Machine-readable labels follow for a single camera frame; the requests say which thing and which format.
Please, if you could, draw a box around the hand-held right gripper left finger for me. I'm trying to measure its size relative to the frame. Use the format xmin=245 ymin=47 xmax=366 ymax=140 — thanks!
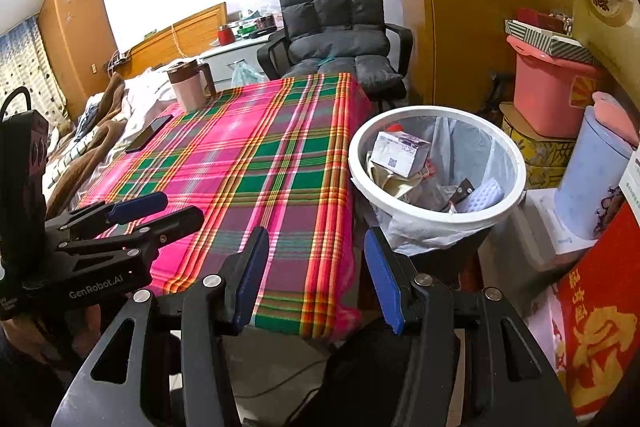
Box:
xmin=50 ymin=226 xmax=271 ymax=427

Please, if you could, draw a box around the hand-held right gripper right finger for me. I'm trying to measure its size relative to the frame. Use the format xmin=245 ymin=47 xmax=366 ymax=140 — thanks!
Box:
xmin=363 ymin=226 xmax=578 ymax=427

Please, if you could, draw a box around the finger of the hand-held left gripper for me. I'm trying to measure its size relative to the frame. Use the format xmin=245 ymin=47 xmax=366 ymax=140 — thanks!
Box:
xmin=56 ymin=205 xmax=206 ymax=259
xmin=46 ymin=192 xmax=169 ymax=236

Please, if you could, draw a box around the white bin with plastic liner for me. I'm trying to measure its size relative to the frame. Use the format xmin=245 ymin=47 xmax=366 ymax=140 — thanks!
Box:
xmin=348 ymin=105 xmax=527 ymax=258

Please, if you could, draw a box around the beige paper bag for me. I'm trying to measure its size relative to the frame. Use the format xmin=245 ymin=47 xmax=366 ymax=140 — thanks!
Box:
xmin=367 ymin=152 xmax=426 ymax=202

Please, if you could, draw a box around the brown snack wrapper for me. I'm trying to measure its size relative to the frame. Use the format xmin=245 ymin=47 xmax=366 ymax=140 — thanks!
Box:
xmin=442 ymin=178 xmax=476 ymax=212

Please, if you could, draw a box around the purple white cardboard box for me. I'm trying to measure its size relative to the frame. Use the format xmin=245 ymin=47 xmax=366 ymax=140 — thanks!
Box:
xmin=372 ymin=130 xmax=432 ymax=175

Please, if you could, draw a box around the white foam net sleeve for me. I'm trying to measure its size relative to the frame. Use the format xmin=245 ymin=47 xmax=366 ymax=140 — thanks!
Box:
xmin=457 ymin=184 xmax=506 ymax=212

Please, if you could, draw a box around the striped cloth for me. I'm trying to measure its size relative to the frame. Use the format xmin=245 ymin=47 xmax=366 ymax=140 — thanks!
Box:
xmin=47 ymin=127 xmax=101 ymax=172

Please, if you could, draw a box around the black phone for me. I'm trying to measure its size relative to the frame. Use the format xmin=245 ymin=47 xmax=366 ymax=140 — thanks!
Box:
xmin=125 ymin=114 xmax=174 ymax=154

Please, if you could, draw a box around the brown blanket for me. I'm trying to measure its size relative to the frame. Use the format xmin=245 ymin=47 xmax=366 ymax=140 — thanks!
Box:
xmin=45 ymin=72 xmax=131 ymax=218

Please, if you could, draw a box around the black bag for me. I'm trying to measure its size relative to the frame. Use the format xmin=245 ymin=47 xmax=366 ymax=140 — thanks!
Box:
xmin=320 ymin=322 xmax=426 ymax=427

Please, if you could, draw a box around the blue plaid cloth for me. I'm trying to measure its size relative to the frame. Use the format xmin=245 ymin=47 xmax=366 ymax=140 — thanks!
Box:
xmin=77 ymin=99 xmax=103 ymax=132

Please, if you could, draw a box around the white bedsheet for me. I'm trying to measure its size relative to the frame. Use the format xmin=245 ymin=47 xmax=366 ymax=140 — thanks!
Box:
xmin=122 ymin=67 xmax=176 ymax=128

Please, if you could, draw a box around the pink brown pitcher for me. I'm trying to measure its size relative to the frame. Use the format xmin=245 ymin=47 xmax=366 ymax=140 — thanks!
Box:
xmin=166 ymin=61 xmax=217 ymax=112

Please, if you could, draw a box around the patterned curtain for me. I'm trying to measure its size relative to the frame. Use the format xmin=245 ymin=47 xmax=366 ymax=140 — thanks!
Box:
xmin=0 ymin=14 xmax=68 ymax=148

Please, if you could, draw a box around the white appliance box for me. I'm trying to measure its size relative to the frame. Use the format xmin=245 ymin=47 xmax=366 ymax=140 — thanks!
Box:
xmin=480 ymin=187 xmax=596 ymax=313

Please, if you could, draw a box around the power strip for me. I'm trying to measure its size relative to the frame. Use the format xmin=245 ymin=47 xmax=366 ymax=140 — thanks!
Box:
xmin=102 ymin=49 xmax=132 ymax=70

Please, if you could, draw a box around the pale green plastic bag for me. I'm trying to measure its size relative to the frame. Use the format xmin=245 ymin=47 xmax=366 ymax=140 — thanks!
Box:
xmin=229 ymin=61 xmax=268 ymax=86

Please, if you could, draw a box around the orange wooden wardrobe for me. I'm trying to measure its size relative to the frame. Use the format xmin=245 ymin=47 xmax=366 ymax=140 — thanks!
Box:
xmin=37 ymin=0 xmax=123 ymax=118

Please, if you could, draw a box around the white nightstand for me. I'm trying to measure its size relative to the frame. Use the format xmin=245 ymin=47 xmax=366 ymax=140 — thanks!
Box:
xmin=199 ymin=34 xmax=273 ymax=85

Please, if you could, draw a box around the wooden headboard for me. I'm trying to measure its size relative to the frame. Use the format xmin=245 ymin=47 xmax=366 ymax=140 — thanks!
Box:
xmin=117 ymin=2 xmax=228 ymax=80

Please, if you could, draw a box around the yellow patterned box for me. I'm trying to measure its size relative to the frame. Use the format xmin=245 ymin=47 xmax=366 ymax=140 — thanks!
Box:
xmin=500 ymin=102 xmax=583 ymax=190

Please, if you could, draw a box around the light blue cylinder container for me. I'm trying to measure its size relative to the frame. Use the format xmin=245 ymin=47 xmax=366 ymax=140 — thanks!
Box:
xmin=554 ymin=107 xmax=636 ymax=240

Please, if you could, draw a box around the red banner gold print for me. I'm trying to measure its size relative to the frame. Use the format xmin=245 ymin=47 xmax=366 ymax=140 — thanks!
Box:
xmin=555 ymin=202 xmax=640 ymax=418

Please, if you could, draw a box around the pink plastic bucket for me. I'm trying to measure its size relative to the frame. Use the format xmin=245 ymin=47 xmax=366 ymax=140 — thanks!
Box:
xmin=506 ymin=36 xmax=606 ymax=138

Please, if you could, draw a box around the grey cushioned chair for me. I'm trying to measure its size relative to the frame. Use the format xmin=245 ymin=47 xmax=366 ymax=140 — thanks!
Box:
xmin=257 ymin=0 xmax=415 ymax=100

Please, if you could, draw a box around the yellow wooden closet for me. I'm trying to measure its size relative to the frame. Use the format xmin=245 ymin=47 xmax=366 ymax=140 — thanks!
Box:
xmin=407 ymin=0 xmax=581 ymax=118

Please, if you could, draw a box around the striped gift box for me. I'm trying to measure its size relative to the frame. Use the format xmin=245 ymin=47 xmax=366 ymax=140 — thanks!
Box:
xmin=505 ymin=9 xmax=601 ymax=68

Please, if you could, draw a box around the black floor cable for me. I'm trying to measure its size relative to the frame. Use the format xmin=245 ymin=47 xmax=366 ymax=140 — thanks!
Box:
xmin=235 ymin=357 xmax=331 ymax=398

